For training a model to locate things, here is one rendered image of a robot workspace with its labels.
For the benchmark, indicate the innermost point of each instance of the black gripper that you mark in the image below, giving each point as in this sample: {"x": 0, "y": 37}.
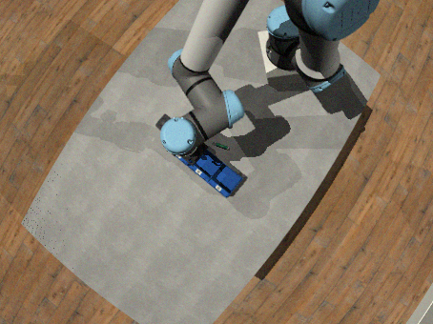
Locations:
{"x": 195, "y": 156}

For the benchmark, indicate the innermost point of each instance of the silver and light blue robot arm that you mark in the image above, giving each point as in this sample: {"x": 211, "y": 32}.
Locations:
{"x": 216, "y": 110}

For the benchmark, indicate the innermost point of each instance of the blue rack of bins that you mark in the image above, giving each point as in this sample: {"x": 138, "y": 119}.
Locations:
{"x": 215, "y": 173}

